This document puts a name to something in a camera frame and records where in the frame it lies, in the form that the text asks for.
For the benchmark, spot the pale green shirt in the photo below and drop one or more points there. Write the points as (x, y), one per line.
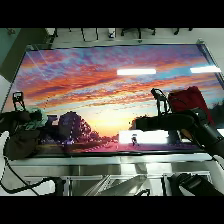
(36, 117)

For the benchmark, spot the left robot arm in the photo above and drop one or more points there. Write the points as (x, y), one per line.
(10, 120)

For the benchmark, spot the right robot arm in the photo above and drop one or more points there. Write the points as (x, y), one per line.
(173, 122)

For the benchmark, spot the red garment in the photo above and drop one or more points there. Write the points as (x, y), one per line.
(190, 99)

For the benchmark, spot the black office chair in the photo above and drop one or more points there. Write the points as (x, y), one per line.
(139, 32)

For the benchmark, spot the dark brown garment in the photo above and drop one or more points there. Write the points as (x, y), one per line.
(20, 144)

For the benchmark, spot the silver frame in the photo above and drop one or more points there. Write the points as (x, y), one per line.
(110, 186)

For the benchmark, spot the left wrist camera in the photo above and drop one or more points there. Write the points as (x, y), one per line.
(18, 97)

